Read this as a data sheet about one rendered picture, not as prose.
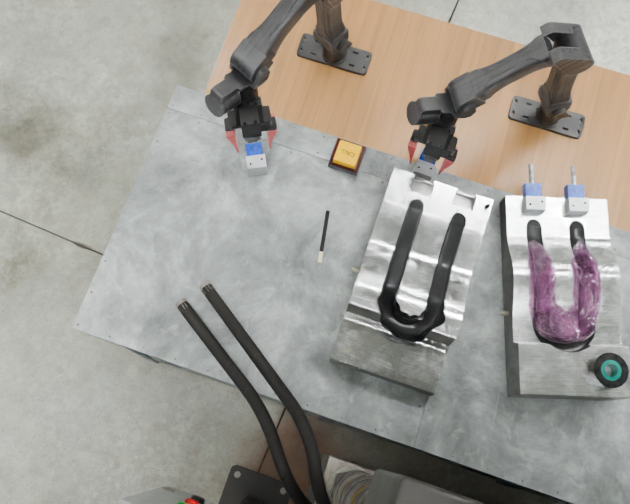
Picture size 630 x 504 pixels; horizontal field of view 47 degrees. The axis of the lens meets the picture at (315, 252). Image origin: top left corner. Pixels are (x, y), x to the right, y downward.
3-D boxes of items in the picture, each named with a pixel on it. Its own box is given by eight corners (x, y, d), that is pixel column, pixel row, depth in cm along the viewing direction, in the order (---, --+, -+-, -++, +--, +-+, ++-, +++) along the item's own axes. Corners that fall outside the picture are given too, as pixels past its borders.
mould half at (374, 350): (389, 179, 191) (396, 160, 178) (484, 211, 190) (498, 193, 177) (329, 360, 179) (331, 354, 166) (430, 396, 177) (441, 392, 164)
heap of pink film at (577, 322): (521, 239, 182) (530, 230, 174) (591, 242, 182) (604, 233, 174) (525, 343, 175) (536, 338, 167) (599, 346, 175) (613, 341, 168)
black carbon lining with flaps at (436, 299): (408, 199, 183) (414, 186, 173) (470, 219, 182) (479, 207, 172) (366, 329, 174) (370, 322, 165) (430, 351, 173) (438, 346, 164)
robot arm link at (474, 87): (452, 114, 166) (581, 48, 150) (441, 79, 169) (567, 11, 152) (474, 125, 176) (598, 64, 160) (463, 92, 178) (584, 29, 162)
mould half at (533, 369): (499, 202, 190) (511, 188, 180) (598, 206, 191) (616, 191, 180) (506, 397, 177) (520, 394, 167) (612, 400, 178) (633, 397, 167)
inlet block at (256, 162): (241, 131, 194) (240, 122, 188) (260, 128, 194) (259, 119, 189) (248, 177, 190) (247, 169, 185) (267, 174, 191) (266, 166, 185)
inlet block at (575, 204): (559, 169, 190) (566, 161, 185) (578, 170, 190) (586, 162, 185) (562, 217, 187) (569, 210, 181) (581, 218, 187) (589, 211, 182)
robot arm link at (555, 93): (544, 119, 188) (566, 60, 156) (536, 96, 190) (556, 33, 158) (568, 112, 187) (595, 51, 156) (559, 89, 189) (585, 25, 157)
